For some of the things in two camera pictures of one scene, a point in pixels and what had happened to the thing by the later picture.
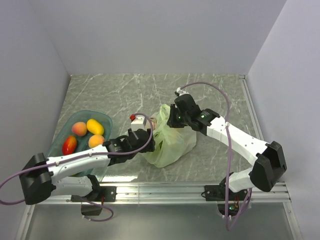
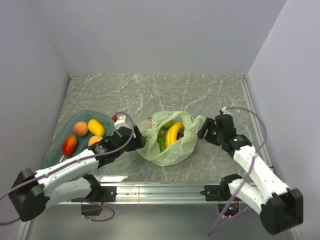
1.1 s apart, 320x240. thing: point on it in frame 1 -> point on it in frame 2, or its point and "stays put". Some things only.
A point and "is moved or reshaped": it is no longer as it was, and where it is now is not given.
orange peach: x=95 y=140 stays put
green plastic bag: x=171 y=142 is moved or reshaped
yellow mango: x=94 y=127 stays put
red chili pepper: x=69 y=145 stays put
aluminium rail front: x=178 y=193 stays put
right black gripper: x=172 y=122 -> x=208 y=124
